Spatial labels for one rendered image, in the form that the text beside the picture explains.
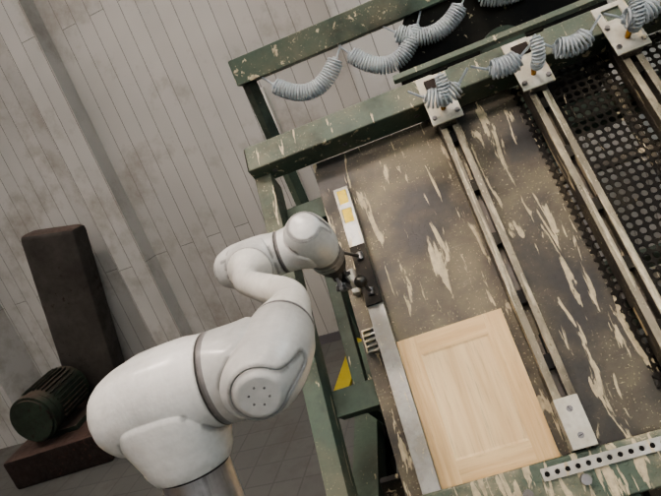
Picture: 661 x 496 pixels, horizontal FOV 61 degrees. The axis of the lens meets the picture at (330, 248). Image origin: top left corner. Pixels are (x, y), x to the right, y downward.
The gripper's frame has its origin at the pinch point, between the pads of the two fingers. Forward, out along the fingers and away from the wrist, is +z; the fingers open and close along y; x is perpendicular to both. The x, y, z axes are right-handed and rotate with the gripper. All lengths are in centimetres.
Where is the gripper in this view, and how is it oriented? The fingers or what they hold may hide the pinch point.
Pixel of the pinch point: (347, 282)
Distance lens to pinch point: 159.0
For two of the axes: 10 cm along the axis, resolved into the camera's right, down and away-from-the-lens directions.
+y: 2.4, 8.7, -4.2
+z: 2.8, 3.6, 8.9
